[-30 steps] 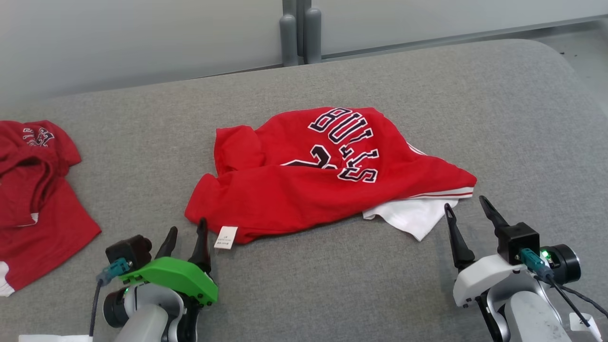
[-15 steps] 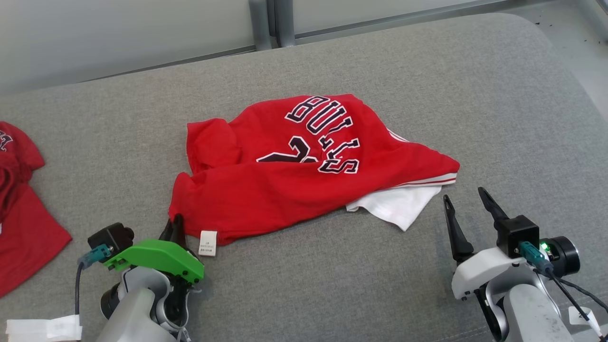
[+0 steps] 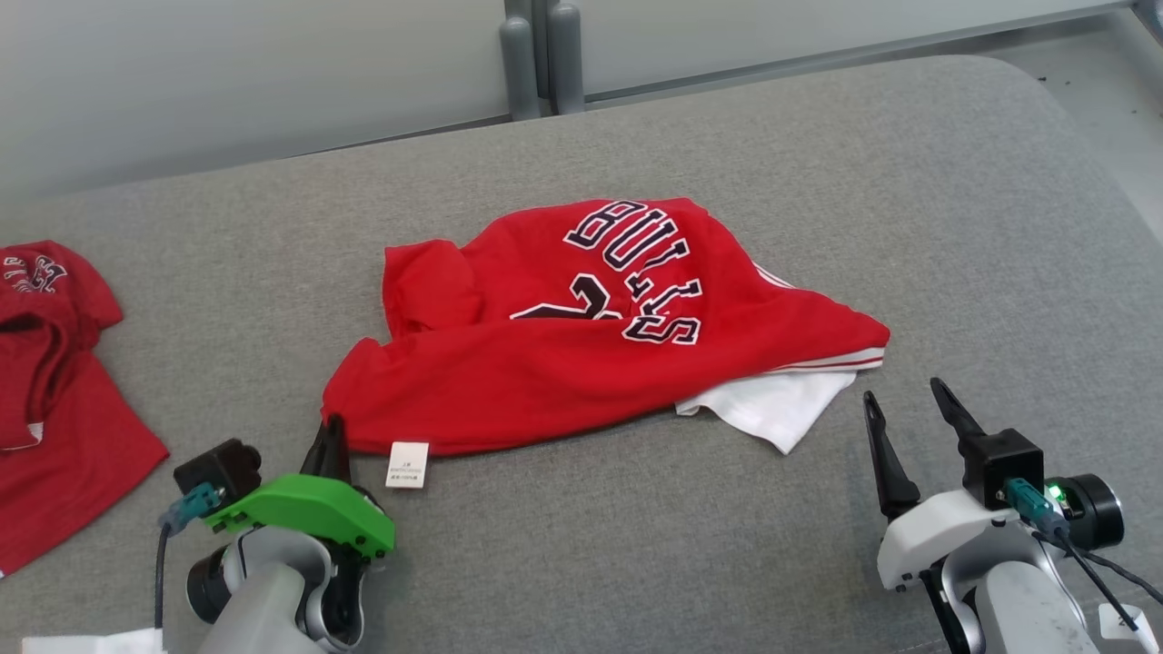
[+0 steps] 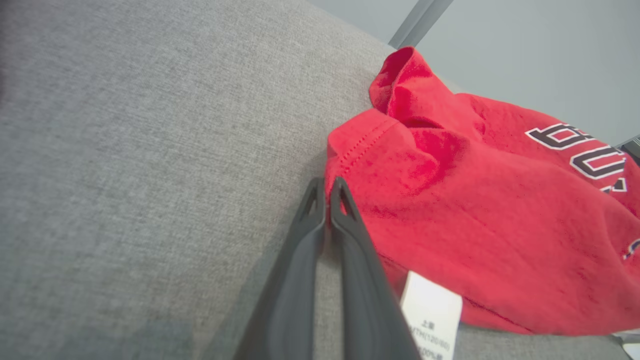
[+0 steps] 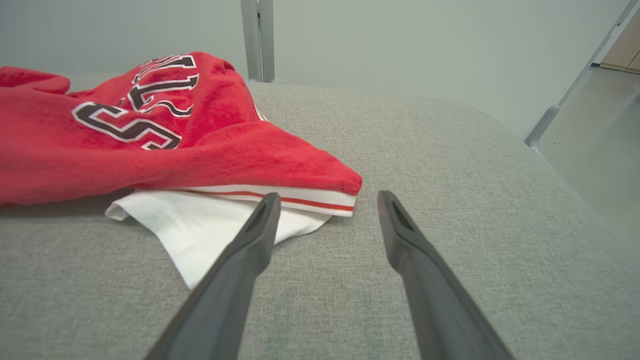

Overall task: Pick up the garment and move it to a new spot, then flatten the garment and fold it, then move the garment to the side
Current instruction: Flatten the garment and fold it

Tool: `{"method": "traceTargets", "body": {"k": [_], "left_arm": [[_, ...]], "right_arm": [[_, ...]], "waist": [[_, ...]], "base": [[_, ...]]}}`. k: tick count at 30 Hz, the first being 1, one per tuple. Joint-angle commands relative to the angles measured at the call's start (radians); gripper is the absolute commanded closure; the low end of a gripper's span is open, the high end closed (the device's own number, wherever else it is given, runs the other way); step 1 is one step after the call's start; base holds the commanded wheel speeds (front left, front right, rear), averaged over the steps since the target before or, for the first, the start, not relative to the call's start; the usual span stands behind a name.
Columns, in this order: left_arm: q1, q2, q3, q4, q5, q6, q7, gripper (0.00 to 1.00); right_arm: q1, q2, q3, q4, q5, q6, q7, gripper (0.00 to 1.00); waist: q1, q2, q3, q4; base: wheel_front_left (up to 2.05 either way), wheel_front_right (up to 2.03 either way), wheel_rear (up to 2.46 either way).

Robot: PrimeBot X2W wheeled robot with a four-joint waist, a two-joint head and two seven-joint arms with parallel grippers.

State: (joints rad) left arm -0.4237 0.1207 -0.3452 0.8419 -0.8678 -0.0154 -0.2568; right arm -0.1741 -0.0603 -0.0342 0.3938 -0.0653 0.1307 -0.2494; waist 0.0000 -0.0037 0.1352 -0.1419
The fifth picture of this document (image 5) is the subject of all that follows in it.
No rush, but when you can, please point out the red and white basketball jersey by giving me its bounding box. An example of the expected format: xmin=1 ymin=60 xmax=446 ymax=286
xmin=0 ymin=51 xmax=363 ymax=291

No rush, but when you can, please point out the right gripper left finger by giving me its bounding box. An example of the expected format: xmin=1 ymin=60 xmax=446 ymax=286
xmin=145 ymin=192 xmax=282 ymax=360

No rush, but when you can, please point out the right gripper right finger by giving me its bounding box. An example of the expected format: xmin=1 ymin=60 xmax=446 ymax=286
xmin=377 ymin=190 xmax=516 ymax=360

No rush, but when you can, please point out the grey fabric sofa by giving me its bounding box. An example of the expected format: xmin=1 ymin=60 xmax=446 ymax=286
xmin=0 ymin=72 xmax=640 ymax=360

